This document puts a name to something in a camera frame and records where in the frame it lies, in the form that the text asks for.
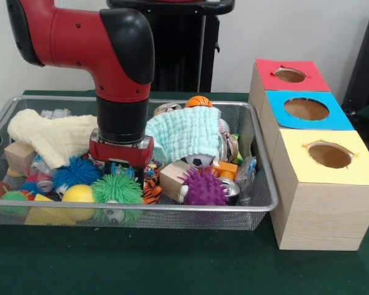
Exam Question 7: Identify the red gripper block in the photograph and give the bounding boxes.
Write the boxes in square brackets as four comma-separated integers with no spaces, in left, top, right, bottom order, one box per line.
[89,128,155,189]

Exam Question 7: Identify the orange striped tiger plush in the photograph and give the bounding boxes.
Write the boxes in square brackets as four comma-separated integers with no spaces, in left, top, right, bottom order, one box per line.
[143,178,164,205]

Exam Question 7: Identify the light blue waffle cloth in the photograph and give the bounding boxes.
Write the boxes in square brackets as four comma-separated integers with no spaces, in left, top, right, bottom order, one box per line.
[145,106,224,163]

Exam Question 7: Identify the shallow mesh bin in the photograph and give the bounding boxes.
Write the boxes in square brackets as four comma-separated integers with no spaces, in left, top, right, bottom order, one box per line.
[0,95,279,231]

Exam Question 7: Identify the wooden box with three holes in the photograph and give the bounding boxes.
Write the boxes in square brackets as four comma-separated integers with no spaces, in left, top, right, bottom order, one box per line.
[248,58,369,251]

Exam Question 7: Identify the yellow ball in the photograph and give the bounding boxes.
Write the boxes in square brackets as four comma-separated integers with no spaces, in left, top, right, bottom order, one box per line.
[61,184,95,221]

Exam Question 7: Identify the purple spiky ball toy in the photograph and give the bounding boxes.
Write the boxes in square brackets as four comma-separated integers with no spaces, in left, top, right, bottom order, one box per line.
[177,167,230,206]

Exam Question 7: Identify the cream waffle cloth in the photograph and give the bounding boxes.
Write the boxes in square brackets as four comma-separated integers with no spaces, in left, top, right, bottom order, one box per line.
[7,109,99,169]

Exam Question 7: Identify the dark green table cloth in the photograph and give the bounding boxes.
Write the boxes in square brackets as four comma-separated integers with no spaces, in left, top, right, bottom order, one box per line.
[0,89,369,295]

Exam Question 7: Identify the orange toy basketball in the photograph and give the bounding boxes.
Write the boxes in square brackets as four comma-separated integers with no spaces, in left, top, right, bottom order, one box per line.
[184,95,213,108]

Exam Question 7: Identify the black stand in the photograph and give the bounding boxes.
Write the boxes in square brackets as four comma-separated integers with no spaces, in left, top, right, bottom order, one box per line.
[341,5,369,124]

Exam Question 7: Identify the green stringy puffer ball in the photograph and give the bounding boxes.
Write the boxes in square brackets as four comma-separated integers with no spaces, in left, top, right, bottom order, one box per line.
[90,173,144,204]

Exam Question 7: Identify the multicolour rope toy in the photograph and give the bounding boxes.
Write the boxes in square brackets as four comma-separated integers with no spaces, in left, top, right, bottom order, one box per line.
[144,162,165,179]

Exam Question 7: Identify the blue stringy puffer ball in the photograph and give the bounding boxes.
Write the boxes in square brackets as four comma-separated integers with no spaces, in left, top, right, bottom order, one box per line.
[52,156,103,190]

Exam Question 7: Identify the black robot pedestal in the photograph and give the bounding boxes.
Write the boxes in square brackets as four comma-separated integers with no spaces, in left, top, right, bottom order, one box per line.
[106,0,236,92]

